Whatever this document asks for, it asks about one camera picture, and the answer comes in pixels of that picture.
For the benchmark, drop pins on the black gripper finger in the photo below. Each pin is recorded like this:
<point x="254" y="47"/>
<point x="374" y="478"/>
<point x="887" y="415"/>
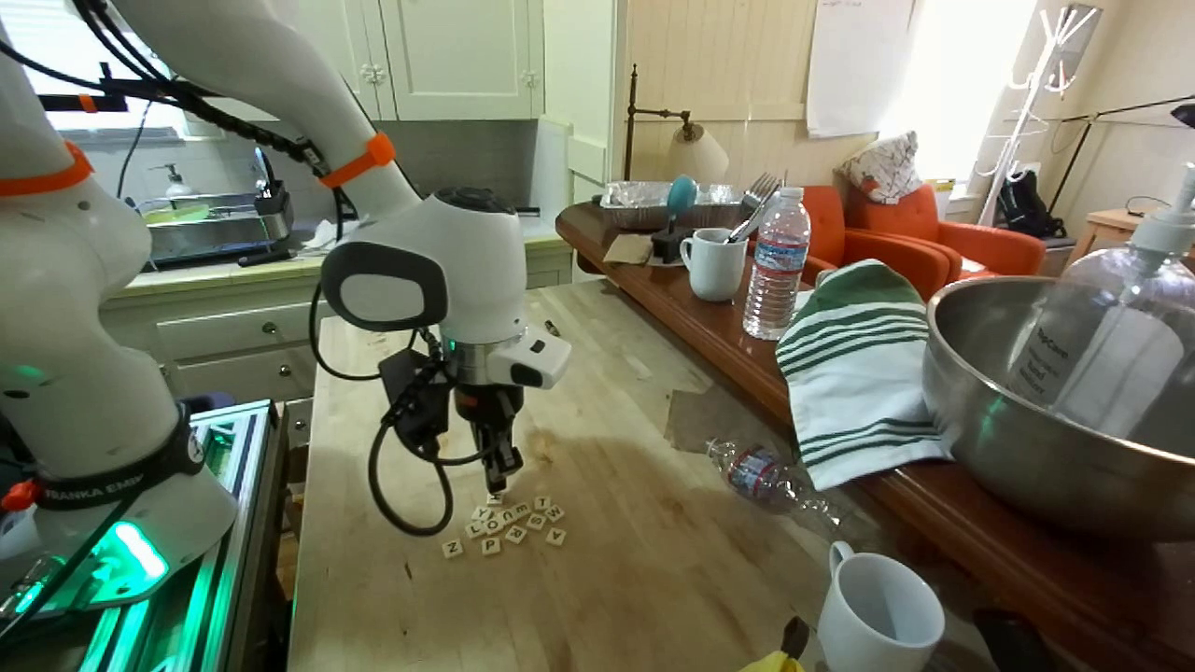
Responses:
<point x="509" y="465"/>
<point x="494" y="470"/>

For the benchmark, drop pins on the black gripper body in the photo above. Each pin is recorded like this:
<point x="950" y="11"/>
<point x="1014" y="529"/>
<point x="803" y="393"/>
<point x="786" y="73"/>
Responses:
<point x="491" y="412"/>

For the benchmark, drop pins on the letter tile E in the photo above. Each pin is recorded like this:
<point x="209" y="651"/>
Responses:
<point x="557" y="534"/>

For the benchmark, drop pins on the letter tile Z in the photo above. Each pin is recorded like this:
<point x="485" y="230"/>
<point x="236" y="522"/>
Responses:
<point x="452" y="547"/>

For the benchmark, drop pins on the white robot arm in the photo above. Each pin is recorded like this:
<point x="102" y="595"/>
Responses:
<point x="104" y="438"/>

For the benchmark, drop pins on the crumpled plastic wrapper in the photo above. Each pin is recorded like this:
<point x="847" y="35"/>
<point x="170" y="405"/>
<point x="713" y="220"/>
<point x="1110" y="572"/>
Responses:
<point x="762" y="475"/>

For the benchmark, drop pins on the foil baking tray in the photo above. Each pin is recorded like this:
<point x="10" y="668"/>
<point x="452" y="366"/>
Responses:
<point x="656" y="195"/>

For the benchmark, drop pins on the white mug on counter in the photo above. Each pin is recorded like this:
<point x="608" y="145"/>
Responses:
<point x="713" y="263"/>

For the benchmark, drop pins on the clear plastic water bottle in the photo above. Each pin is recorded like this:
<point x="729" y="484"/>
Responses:
<point x="778" y="263"/>

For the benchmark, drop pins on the brass desk lamp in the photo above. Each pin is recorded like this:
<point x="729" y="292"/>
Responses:
<point x="687" y="149"/>

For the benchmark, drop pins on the yellow banana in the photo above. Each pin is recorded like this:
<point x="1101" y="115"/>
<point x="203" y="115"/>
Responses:
<point x="786" y="653"/>

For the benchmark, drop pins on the white kitchen cabinet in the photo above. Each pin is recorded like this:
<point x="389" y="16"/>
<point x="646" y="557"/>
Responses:
<point x="433" y="56"/>

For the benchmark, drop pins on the green striped dish towel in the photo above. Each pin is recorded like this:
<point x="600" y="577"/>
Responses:
<point x="852" y="366"/>

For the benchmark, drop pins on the white mug in foreground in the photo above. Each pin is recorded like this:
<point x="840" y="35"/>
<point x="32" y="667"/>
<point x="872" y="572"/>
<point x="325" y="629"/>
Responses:
<point x="875" y="614"/>

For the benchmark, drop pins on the orange armchair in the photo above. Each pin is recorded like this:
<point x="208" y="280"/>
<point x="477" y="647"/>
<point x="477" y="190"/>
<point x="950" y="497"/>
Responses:
<point x="913" y="239"/>

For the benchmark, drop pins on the patterned cushion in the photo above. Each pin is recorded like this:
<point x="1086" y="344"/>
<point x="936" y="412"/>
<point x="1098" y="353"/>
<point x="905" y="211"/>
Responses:
<point x="887" y="170"/>

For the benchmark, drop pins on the large steel mixing bowl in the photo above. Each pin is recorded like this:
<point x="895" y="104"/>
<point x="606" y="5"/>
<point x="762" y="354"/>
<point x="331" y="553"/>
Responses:
<point x="1038" y="459"/>

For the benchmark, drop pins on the clear soap pump bottle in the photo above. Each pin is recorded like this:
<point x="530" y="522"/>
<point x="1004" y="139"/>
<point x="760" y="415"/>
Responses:
<point x="1101" y="342"/>

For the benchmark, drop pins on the brown wooden counter shelf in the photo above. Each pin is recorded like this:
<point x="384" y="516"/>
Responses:
<point x="1115" y="607"/>

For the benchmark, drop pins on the white coat rack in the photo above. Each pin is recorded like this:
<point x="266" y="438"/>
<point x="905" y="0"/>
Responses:
<point x="1062" y="41"/>

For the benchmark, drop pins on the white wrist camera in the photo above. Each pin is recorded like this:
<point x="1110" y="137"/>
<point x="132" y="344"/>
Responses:
<point x="535" y="359"/>

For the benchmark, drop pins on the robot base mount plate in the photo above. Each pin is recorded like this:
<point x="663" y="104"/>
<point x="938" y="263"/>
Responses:
<point x="158" y="566"/>

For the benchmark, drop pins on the white wall paper sheet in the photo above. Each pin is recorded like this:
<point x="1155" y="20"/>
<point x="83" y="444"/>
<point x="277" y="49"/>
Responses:
<point x="857" y="62"/>

